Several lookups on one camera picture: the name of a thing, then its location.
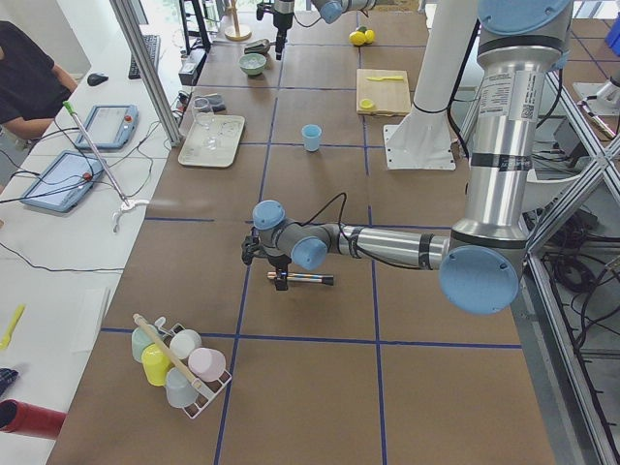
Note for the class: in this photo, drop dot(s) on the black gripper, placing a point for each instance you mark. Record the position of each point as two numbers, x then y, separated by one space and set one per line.
278 262
281 19

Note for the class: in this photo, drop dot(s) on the steel muddler black tip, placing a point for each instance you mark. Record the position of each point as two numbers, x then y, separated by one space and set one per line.
325 279

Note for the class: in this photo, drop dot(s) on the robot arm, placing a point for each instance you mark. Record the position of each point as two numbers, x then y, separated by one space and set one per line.
329 10
480 262

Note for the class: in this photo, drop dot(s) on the whole yellow lemon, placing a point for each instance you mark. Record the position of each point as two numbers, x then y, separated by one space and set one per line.
362 37

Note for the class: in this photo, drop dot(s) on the light blue plastic cup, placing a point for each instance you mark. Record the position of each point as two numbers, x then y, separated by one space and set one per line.
311 137

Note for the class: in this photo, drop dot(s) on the pink cup in rack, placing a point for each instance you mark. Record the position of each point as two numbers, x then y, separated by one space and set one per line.
208 364

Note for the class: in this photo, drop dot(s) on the white cup in rack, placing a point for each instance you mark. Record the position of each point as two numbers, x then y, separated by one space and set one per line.
185 342

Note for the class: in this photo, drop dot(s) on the grey cup in rack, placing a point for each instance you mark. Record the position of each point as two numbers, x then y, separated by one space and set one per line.
179 392

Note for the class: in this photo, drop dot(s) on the yellow cup in rack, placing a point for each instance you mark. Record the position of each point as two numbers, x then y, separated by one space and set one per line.
155 365

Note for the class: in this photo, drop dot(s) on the green cup in rack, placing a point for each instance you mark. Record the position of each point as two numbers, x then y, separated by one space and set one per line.
139 342

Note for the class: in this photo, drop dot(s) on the steel ice scoop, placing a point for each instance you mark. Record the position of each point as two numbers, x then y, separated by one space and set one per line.
261 46

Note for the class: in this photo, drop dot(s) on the green bowl of ice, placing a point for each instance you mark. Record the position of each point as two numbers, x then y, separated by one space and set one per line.
252 64

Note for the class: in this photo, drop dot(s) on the wooden paper towel stand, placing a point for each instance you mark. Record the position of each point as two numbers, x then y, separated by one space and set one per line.
236 32

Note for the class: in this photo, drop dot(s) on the grey folded cloth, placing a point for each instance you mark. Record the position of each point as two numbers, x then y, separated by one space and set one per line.
216 102

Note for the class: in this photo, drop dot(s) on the clear wine glass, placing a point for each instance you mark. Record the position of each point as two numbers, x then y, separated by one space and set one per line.
204 117

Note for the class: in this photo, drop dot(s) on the yellow plastic knife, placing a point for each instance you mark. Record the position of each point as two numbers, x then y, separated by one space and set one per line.
384 78

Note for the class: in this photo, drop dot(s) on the wooden cutting board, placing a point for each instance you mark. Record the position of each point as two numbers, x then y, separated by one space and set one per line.
392 98

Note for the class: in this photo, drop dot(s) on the cream bear tray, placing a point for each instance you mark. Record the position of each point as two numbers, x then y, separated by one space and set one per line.
227 129

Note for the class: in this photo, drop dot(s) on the reacher grabber stick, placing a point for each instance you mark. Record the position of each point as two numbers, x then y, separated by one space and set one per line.
127 204

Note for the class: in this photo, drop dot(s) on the black computer mouse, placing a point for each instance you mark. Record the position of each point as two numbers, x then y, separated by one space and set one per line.
95 79

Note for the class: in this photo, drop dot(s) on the far blue teach pendant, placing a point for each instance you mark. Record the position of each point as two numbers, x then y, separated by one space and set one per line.
111 126

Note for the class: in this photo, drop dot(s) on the blue teach pendant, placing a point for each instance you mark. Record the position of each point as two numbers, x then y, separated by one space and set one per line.
111 126
64 183

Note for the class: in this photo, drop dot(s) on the near blue teach pendant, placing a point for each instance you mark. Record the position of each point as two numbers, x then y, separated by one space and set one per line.
64 183

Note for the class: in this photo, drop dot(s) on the person in black shirt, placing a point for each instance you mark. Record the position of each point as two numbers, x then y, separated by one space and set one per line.
33 86

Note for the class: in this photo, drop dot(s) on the yellow plastic spatula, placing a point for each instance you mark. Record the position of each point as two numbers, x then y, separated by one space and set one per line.
7 335

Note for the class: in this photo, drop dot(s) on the red cylinder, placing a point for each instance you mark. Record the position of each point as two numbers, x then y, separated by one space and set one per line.
30 420

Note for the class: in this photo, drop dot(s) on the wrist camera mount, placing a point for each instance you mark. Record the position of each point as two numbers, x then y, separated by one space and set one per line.
251 248
264 8

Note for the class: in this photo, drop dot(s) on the white wire cup rack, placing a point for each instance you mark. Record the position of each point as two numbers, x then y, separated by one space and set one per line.
209 390

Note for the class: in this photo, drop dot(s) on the wooden rack handle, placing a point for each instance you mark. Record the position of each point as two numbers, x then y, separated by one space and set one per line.
183 369

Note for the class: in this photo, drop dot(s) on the aluminium frame post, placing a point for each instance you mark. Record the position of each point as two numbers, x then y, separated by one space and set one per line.
128 22

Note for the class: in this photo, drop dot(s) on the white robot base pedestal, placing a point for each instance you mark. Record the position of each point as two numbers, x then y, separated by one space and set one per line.
421 141

